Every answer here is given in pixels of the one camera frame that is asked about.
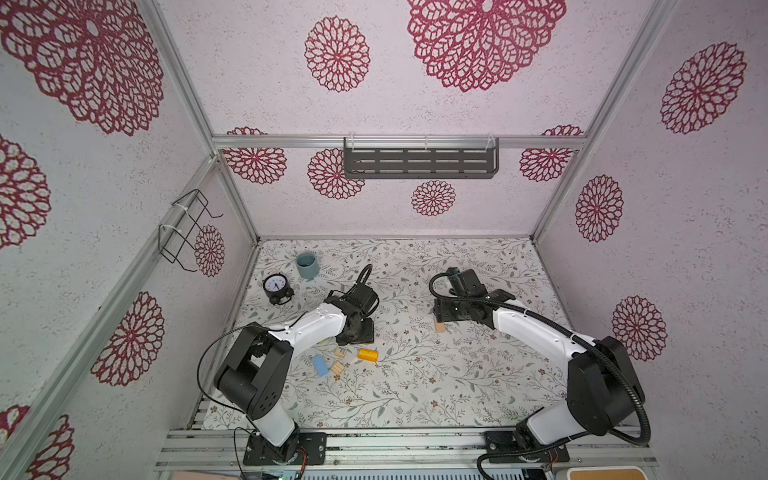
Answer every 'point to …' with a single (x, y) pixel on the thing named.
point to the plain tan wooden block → (440, 327)
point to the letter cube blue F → (340, 351)
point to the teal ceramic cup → (307, 264)
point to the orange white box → (606, 473)
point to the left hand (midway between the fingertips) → (361, 342)
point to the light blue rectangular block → (319, 362)
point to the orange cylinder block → (371, 356)
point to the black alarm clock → (277, 289)
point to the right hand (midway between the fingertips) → (443, 304)
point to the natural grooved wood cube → (337, 367)
